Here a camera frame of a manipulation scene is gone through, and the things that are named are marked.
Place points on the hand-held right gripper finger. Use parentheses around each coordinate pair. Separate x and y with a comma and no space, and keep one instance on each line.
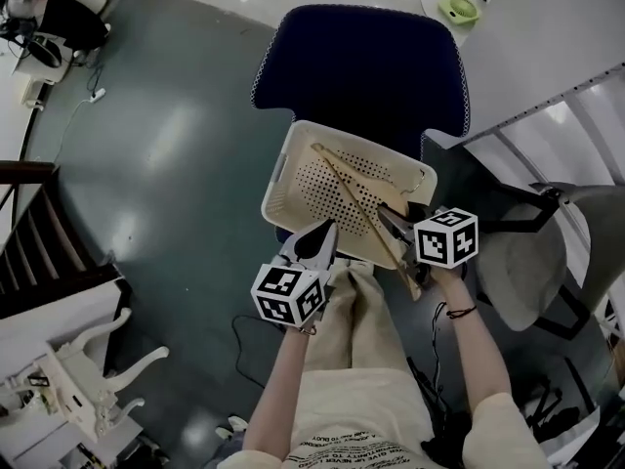
(396,223)

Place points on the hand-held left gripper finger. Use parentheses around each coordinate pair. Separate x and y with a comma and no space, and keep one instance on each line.
(299,244)
(327,254)

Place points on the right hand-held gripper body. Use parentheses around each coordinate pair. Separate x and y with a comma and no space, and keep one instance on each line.
(442,240)

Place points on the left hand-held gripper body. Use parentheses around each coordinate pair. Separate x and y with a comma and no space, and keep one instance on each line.
(288,296)

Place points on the wooden clothes hanger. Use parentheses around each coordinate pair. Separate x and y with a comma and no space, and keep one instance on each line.
(413,287)

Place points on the cream perforated plastic basket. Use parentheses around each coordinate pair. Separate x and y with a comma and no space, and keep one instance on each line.
(285,164)

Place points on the person's right forearm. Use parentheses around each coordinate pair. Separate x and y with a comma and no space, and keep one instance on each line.
(473,359)

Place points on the person's left forearm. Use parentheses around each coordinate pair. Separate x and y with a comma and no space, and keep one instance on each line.
(278,384)

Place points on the person's beige trousers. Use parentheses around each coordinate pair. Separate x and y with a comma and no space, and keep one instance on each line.
(361,320)

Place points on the black wrist band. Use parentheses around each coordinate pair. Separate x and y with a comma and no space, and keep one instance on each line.
(461,312)

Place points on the grey shell chair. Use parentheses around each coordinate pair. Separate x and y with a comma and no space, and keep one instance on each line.
(522,262)

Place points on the person's cream printed shirt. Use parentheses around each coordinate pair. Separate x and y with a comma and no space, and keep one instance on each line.
(361,408)

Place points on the navy blue fabric chair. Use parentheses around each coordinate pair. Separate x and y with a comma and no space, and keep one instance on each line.
(361,66)

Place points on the white metal shelf rack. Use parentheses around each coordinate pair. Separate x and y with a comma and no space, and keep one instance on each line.
(586,130)

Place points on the green desk fan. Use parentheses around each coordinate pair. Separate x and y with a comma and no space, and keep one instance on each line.
(459,10)

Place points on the white ornate carved furniture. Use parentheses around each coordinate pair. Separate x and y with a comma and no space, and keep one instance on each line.
(73,374)

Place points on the white power strip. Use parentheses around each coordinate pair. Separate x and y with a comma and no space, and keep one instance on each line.
(98,95)

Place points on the white side desk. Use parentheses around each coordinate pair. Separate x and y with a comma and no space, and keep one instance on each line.
(29,330)

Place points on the dark wooden stair railing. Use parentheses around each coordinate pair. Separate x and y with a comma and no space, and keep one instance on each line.
(24,169)

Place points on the white workstation desk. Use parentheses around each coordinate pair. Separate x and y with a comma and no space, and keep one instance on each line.
(39,73)

